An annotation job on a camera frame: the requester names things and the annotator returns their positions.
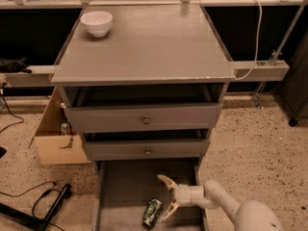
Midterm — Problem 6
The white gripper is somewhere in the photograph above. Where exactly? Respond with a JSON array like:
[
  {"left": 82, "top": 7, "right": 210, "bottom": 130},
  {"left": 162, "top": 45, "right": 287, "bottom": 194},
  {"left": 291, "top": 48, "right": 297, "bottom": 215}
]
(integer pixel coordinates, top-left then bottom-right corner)
[{"left": 157, "top": 174, "right": 205, "bottom": 222}]

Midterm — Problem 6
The green soda can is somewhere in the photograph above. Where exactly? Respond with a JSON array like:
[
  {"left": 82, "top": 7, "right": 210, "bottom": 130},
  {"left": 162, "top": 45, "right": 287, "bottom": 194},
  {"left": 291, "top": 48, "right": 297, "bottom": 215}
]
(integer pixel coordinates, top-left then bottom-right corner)
[{"left": 142, "top": 198, "right": 163, "bottom": 227}]

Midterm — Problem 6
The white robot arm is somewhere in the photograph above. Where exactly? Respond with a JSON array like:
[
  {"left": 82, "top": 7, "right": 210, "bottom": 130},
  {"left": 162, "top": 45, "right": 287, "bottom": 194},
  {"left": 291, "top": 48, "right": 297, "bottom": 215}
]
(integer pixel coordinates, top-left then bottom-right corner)
[{"left": 157, "top": 174, "right": 285, "bottom": 231}]

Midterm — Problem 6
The grey bottom drawer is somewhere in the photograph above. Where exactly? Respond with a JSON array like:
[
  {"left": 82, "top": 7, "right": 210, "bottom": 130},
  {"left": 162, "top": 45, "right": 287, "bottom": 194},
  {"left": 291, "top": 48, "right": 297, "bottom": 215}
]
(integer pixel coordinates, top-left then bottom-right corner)
[{"left": 91, "top": 159, "right": 209, "bottom": 231}]

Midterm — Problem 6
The grey drawer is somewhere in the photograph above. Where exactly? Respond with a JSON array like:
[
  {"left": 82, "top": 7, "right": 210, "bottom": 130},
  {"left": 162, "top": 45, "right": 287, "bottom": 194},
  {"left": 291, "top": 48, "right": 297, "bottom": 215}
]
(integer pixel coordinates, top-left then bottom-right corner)
[
  {"left": 84, "top": 140, "right": 210, "bottom": 161},
  {"left": 91, "top": 159, "right": 209, "bottom": 231},
  {"left": 65, "top": 104, "right": 222, "bottom": 133}
]

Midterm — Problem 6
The grey middle drawer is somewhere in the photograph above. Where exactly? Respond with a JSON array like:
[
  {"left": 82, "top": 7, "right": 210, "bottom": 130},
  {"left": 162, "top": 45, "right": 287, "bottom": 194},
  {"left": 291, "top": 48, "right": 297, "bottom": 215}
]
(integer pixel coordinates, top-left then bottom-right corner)
[{"left": 84, "top": 140, "right": 210, "bottom": 161}]

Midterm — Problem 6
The grey top drawer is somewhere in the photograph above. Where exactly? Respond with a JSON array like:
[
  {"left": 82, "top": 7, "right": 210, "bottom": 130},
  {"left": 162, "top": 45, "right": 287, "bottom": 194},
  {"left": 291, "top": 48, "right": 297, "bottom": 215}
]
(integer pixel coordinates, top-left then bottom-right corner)
[{"left": 65, "top": 104, "right": 222, "bottom": 133}]

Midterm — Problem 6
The grey drawer cabinet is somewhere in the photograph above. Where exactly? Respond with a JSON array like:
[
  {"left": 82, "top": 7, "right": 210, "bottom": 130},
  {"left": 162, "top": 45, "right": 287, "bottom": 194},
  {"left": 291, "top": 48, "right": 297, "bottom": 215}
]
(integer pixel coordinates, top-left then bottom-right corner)
[{"left": 52, "top": 5, "right": 235, "bottom": 231}]

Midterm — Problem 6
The small can in box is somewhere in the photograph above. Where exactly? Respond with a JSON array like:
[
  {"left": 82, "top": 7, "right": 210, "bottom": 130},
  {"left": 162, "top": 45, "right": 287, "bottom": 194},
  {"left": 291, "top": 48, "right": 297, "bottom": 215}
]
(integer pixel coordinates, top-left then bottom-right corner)
[{"left": 60, "top": 122, "right": 70, "bottom": 136}]

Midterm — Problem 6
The cardboard box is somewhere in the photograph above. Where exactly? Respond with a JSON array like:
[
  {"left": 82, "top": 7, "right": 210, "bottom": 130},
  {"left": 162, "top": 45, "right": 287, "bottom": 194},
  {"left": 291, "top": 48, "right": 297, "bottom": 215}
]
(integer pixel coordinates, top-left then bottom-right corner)
[{"left": 34, "top": 88, "right": 89, "bottom": 165}]

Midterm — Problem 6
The white ceramic bowl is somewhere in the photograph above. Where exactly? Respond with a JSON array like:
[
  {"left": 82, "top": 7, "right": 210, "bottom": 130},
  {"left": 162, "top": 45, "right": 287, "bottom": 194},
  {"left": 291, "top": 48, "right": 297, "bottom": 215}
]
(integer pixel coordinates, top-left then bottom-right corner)
[{"left": 80, "top": 11, "right": 113, "bottom": 38}]

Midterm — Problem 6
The black cloth object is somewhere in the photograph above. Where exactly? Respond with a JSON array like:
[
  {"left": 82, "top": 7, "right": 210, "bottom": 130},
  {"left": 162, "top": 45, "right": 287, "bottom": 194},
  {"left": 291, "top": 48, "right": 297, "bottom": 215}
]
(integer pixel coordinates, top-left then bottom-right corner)
[{"left": 0, "top": 59, "right": 32, "bottom": 73}]

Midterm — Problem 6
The black stand with cable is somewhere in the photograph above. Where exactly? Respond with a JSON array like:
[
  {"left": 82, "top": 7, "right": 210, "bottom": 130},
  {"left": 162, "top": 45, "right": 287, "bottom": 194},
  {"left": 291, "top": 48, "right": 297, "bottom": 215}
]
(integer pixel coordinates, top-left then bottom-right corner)
[{"left": 0, "top": 183, "right": 73, "bottom": 231}]

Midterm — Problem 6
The black floor cable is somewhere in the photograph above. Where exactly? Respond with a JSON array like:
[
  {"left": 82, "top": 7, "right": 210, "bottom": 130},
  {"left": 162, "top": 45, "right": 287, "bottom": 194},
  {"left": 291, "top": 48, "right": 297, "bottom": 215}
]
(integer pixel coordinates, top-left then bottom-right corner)
[{"left": 0, "top": 82, "right": 25, "bottom": 135}]

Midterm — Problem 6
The white cable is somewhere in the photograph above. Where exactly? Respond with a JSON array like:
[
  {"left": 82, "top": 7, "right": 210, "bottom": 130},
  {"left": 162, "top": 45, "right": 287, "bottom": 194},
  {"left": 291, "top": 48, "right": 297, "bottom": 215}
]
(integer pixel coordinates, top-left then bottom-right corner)
[{"left": 234, "top": 0, "right": 264, "bottom": 82}]

